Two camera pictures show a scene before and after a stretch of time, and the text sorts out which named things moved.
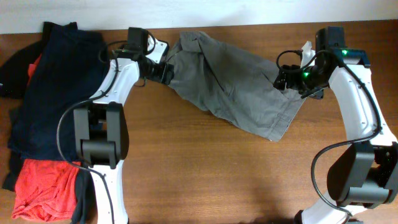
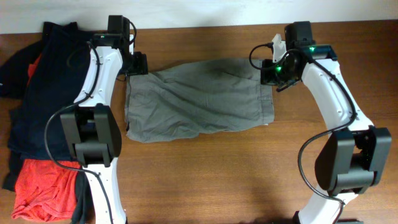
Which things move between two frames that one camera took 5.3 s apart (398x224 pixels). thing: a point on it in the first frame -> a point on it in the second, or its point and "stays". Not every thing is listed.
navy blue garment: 72,68 stays
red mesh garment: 46,190 stays
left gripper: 163,72 -> 140,63
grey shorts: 223,78 -> 197,95
